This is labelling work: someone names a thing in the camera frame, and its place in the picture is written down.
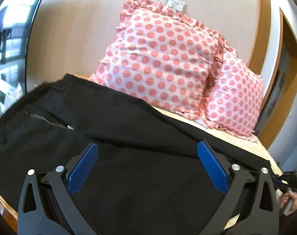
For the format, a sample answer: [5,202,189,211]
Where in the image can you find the large pink polka-dot pillow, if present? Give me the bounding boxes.
[89,0,222,127]

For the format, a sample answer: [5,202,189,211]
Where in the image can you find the black pants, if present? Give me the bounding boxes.
[0,74,270,234]

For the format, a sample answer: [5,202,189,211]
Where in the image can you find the black television screen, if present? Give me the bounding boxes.
[0,0,42,116]

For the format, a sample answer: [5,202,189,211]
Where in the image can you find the person's right hand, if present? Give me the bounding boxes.
[278,189,297,216]

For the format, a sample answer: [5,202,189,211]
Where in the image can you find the white wall socket panel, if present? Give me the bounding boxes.
[151,0,186,13]

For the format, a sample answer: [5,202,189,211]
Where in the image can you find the yellow patterned bedspread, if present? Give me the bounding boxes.
[0,103,284,233]

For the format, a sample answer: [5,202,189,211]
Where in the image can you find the wooden door frame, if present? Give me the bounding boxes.
[249,0,297,153]

